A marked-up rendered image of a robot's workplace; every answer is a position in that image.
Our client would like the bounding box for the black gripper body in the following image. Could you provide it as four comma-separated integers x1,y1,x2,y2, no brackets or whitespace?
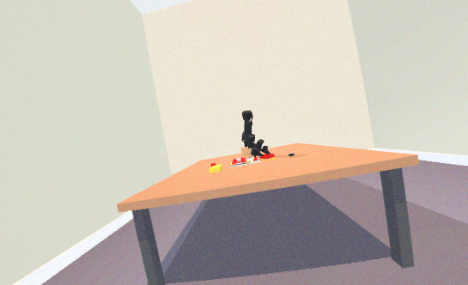
251,143,268,155

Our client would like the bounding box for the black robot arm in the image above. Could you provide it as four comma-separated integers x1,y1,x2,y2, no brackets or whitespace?
241,110,264,148

